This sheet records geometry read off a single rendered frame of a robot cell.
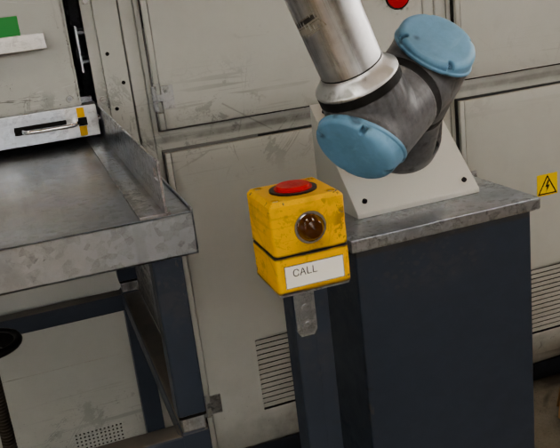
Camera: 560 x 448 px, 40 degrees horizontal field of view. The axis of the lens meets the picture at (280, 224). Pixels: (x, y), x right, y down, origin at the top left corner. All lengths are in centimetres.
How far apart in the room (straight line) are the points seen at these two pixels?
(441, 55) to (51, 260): 57
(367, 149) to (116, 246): 34
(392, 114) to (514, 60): 96
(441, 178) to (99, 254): 57
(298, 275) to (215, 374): 105
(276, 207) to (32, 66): 88
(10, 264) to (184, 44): 78
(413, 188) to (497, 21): 76
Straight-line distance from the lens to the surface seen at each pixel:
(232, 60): 165
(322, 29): 97
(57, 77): 156
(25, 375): 176
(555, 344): 223
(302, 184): 79
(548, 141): 204
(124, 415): 183
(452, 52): 111
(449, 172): 128
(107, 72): 162
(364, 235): 111
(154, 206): 101
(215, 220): 169
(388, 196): 122
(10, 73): 155
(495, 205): 121
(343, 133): 101
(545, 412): 212
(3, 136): 155
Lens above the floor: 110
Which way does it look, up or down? 17 degrees down
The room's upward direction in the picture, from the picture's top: 7 degrees counter-clockwise
